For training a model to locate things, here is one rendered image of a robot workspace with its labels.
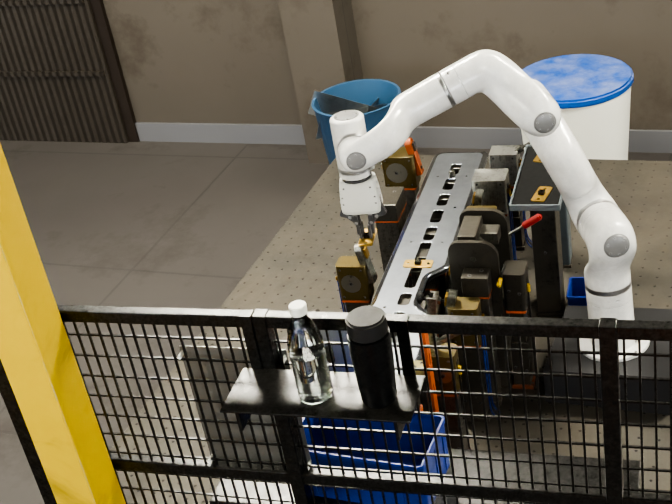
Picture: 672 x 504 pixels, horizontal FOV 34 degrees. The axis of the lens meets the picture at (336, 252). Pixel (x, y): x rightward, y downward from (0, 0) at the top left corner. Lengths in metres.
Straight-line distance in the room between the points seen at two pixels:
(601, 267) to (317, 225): 1.47
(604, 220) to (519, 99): 0.40
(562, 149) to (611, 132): 2.29
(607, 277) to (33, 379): 1.48
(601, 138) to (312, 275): 1.76
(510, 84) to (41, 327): 1.21
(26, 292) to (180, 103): 4.59
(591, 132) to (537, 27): 0.89
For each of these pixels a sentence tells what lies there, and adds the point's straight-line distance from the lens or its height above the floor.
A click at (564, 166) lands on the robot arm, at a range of 2.77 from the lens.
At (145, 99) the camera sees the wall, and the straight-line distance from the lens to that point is 6.77.
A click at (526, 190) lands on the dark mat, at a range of 3.14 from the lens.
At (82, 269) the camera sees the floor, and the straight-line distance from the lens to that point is 5.66.
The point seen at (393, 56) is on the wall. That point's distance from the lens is 5.96.
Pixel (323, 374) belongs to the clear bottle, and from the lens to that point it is 1.98.
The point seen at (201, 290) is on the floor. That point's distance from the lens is 5.20.
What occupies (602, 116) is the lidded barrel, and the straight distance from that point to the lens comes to 4.98.
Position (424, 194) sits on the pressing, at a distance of 3.52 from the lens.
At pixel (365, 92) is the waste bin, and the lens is 5.72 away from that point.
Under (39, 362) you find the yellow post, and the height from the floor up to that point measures 1.50.
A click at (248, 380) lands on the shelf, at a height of 1.43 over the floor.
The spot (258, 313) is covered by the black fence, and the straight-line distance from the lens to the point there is 2.07.
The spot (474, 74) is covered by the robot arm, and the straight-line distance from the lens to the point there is 2.64.
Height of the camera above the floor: 2.67
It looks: 30 degrees down
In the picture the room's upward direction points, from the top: 11 degrees counter-clockwise
